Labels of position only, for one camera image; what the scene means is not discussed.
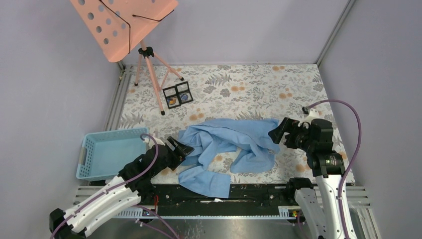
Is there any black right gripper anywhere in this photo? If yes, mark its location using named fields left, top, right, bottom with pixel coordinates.
left=267, top=117, right=315, bottom=152

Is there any light blue button shirt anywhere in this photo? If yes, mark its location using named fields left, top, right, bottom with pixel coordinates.
left=178, top=119, right=280, bottom=199

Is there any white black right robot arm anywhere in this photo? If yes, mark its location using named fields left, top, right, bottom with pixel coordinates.
left=268, top=118, right=357, bottom=239

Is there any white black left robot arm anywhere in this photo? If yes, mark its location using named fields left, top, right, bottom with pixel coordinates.
left=49, top=133, right=194, bottom=239

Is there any black four-compartment brooch tray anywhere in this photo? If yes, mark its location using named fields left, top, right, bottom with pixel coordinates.
left=162, top=82, right=194, bottom=109

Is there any floral patterned table mat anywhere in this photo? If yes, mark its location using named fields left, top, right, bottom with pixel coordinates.
left=109, top=64, right=353, bottom=184

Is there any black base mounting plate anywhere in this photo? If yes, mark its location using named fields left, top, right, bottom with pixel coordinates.
left=122, top=183, right=318, bottom=217

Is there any light blue plastic basket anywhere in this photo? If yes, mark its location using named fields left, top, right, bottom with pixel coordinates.
left=76, top=127, right=149, bottom=181

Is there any pink perforated music stand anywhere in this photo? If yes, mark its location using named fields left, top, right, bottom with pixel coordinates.
left=70, top=0, right=184, bottom=115

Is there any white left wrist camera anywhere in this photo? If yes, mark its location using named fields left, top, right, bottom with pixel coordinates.
left=142, top=135, right=165, bottom=149

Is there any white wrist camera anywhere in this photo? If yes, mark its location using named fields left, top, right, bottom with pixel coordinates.
left=300, top=107, right=320, bottom=128
left=142, top=135, right=165, bottom=149

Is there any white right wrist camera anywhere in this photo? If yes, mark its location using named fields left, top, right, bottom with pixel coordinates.
left=300, top=107, right=320, bottom=128

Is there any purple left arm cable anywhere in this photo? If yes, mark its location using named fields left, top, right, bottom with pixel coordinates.
left=49, top=133, right=180, bottom=239

